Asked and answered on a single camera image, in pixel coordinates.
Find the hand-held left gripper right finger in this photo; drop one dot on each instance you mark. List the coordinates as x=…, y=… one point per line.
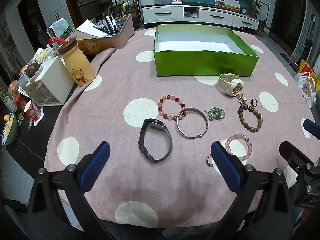
x=226, y=165

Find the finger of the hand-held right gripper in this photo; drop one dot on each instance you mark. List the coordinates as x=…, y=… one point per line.
x=292, y=152
x=311, y=130

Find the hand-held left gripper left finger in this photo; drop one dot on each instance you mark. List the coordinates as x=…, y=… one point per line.
x=96, y=162

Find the silver bangle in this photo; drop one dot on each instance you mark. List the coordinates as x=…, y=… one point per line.
x=192, y=109

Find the black smart band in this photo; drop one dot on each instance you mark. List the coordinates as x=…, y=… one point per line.
x=152, y=123

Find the cream wrist watch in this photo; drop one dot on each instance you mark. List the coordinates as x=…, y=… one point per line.
x=226, y=82

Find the green cardboard box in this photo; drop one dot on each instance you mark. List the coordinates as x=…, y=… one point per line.
x=200, y=65

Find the pink polka-dot tablecloth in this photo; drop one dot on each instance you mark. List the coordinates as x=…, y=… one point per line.
x=112, y=130

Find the white plastic bag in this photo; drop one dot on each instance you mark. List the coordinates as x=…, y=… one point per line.
x=305, y=87

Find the yellow bag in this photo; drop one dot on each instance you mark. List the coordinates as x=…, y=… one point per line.
x=307, y=67

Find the gold charm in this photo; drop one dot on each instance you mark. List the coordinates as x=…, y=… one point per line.
x=242, y=99

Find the red capped jar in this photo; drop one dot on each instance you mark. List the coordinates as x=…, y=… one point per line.
x=32, y=110

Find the white drawer organizer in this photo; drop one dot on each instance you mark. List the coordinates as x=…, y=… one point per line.
x=57, y=80

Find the bowl of food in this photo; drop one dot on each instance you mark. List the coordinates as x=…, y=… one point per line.
x=10, y=130

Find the yellow bear bottle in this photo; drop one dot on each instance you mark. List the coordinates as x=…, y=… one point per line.
x=77, y=67

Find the brown round bun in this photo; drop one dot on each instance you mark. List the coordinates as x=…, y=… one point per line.
x=32, y=70

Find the small potted plant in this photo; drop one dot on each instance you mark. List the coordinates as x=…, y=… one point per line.
x=262, y=28

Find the orange snack packet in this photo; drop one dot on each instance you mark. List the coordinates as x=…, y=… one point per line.
x=87, y=47

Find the pink storage box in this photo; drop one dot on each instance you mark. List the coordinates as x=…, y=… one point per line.
x=122, y=37

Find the white papers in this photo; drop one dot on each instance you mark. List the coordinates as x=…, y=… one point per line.
x=88, y=28

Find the tall potted plant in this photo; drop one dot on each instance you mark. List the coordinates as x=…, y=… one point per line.
x=254, y=7

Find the small alarm clock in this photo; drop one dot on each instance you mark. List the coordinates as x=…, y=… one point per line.
x=243, y=10

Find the bunch of pens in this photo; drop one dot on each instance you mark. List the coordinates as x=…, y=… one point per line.
x=110, y=23

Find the green and white packet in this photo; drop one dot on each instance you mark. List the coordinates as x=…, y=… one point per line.
x=60, y=27

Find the white and yellow calendar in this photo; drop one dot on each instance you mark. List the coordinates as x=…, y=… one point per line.
x=232, y=3

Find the white tv cabinet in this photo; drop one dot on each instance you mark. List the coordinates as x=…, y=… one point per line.
x=212, y=15

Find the small white device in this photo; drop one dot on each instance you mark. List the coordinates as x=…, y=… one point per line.
x=220, y=3

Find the plants in dark planter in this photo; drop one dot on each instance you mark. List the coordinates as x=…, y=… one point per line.
x=128, y=8

